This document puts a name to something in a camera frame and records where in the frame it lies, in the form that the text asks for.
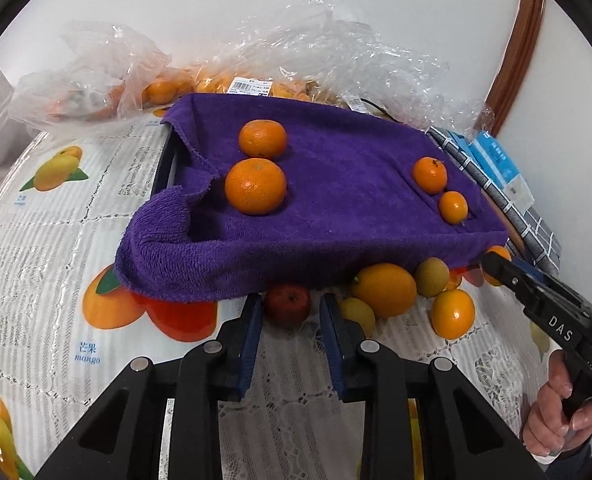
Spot small orange mandarin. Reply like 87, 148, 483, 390
481, 245, 512, 287

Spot medium orange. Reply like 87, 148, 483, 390
430, 289, 476, 340

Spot oval orange mango fruit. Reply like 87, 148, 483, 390
351, 263, 417, 318

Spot greenish round fruit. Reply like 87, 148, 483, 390
414, 257, 450, 298

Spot small kumquat orange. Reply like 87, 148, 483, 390
412, 156, 448, 195
438, 191, 469, 226

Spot small red apple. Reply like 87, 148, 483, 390
263, 284, 311, 330

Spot large orange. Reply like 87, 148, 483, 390
224, 158, 287, 216

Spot yellow-green small fruit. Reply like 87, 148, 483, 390
339, 298, 376, 338

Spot right hand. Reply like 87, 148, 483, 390
522, 350, 592, 457

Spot blue tissue pack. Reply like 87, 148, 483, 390
469, 131, 534, 212

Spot purple towel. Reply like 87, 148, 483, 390
114, 94, 508, 302

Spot black tray under towel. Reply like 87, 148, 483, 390
151, 129, 183, 195

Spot clear bag of oranges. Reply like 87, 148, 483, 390
142, 66, 317, 107

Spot crumpled clear bag left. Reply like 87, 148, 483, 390
10, 21, 171, 127

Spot large clear plastic bag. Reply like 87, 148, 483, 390
215, 0, 494, 136

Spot brown wooden door frame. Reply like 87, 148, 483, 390
486, 0, 545, 136

